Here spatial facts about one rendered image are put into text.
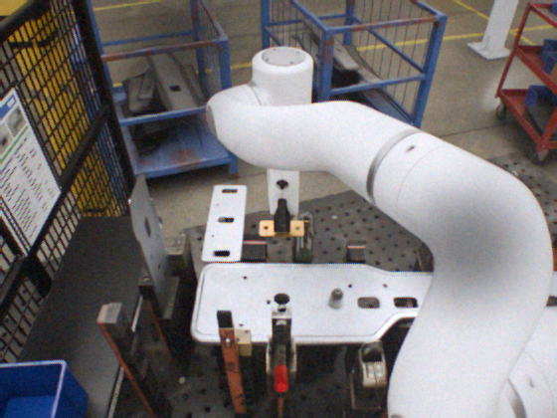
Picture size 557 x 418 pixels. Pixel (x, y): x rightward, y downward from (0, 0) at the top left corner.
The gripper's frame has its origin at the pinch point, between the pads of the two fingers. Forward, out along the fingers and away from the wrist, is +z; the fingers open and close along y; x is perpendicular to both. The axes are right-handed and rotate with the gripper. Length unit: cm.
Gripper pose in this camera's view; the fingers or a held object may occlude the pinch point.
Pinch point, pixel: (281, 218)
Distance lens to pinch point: 80.4
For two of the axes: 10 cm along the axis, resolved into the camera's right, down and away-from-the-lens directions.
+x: -10.0, 0.0, 0.1
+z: 0.0, 7.2, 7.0
